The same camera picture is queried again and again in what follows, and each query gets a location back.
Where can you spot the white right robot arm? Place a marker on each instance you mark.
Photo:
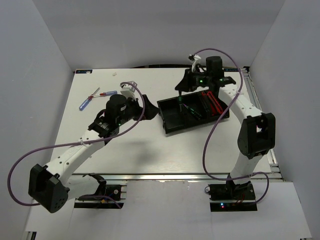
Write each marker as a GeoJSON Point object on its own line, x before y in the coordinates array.
{"type": "Point", "coordinates": [226, 88]}

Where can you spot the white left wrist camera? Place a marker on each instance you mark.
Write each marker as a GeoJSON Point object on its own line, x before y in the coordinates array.
{"type": "Point", "coordinates": [128, 90]}

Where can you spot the blue table label left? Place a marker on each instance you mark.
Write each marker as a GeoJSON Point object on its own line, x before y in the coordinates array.
{"type": "Point", "coordinates": [83, 71]}

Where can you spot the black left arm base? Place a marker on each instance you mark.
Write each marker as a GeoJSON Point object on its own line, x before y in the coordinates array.
{"type": "Point", "coordinates": [107, 194]}

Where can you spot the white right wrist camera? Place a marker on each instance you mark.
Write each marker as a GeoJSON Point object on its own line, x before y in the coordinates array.
{"type": "Point", "coordinates": [195, 60]}

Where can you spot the black green precision screwdriver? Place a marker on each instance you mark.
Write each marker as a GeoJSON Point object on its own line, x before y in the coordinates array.
{"type": "Point", "coordinates": [179, 100]}
{"type": "Point", "coordinates": [194, 113]}

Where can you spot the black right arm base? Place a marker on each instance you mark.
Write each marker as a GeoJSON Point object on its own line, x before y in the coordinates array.
{"type": "Point", "coordinates": [229, 197]}

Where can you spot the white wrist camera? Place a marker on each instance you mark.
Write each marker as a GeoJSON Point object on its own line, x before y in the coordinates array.
{"type": "Point", "coordinates": [195, 60]}
{"type": "Point", "coordinates": [128, 90]}

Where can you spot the blue handled screwdriver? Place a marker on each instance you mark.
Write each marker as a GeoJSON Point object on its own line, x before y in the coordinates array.
{"type": "Point", "coordinates": [88, 100]}
{"type": "Point", "coordinates": [104, 94]}

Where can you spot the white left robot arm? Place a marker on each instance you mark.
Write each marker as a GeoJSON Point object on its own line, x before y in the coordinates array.
{"type": "Point", "coordinates": [50, 185]}

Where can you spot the blue table label right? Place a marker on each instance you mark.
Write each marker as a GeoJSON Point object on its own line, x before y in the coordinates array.
{"type": "Point", "coordinates": [234, 70]}

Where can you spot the blue table label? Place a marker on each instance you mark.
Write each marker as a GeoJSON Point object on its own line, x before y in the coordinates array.
{"type": "Point", "coordinates": [83, 71]}
{"type": "Point", "coordinates": [234, 70]}

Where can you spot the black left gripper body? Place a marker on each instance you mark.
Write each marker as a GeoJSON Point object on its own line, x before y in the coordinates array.
{"type": "Point", "coordinates": [146, 115]}

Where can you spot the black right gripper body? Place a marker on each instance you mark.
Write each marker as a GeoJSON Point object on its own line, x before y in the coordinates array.
{"type": "Point", "coordinates": [195, 80]}

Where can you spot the red folding knife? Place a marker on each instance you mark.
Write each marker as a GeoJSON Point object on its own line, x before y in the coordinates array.
{"type": "Point", "coordinates": [213, 105]}

